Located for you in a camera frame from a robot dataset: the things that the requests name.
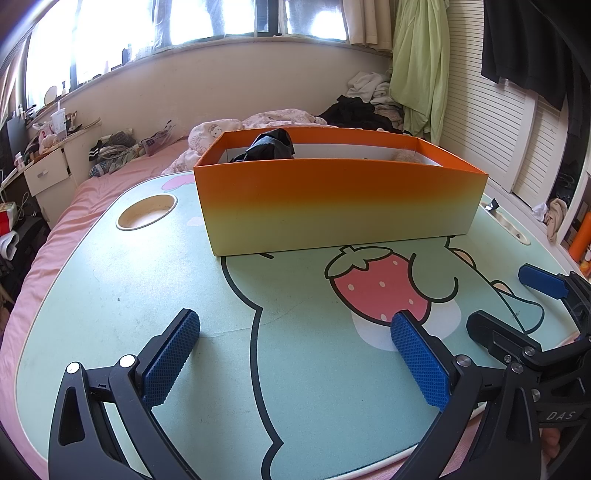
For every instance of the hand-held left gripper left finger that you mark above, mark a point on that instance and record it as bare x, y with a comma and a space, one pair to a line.
171, 364

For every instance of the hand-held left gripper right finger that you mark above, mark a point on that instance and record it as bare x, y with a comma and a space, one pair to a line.
420, 364

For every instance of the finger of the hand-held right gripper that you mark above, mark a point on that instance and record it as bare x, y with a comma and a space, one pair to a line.
542, 280
498, 334

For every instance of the orange yellow cardboard box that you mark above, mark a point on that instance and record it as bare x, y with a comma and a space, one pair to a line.
323, 207

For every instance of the black plastic bag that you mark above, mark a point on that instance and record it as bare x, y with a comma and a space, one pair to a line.
270, 145

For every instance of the cartoon printed desktop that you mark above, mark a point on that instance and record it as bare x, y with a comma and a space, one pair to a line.
138, 286

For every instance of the person's right hand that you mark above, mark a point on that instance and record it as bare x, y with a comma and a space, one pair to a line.
549, 445

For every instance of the orange container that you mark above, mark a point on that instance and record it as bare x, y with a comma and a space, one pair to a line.
579, 240

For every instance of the beige cloth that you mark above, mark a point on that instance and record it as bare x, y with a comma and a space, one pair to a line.
556, 217

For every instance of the small black wrapper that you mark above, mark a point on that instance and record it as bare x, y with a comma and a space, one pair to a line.
490, 205

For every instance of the pink fleece blanket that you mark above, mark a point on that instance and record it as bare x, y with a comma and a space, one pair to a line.
468, 443

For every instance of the white louvred closet doors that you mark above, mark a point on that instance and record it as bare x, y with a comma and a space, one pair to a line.
485, 115

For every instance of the pink bed sheet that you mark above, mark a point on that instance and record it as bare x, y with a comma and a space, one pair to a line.
69, 207

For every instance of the white shoe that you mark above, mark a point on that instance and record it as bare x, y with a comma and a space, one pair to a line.
9, 244

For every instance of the red white bag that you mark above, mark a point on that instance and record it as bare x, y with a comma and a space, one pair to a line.
7, 217

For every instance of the pile of grey clothes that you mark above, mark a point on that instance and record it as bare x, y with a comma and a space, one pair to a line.
111, 152

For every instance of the clear plastic pouch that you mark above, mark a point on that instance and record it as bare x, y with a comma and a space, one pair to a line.
157, 141

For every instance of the white bedside cabinet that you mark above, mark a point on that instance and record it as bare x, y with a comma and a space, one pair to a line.
46, 173

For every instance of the black hanging garment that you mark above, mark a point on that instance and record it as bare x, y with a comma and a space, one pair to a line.
521, 46

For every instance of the pink patterned quilt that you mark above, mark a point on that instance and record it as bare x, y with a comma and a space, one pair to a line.
217, 131

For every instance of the pile of black clothes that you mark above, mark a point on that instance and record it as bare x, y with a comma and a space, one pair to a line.
355, 113

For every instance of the light green hanging garment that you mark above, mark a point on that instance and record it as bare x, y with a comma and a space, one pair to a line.
420, 60

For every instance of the pile of white clothes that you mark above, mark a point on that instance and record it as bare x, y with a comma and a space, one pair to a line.
369, 87

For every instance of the white drink cup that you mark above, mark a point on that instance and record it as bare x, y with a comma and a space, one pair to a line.
57, 121

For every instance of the black monitor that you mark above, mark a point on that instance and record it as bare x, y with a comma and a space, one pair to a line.
14, 136

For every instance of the small round mirror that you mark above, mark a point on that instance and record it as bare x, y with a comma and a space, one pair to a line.
50, 94

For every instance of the cream curtain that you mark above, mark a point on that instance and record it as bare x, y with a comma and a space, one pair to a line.
369, 23

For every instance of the window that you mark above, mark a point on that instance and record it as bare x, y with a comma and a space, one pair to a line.
207, 18

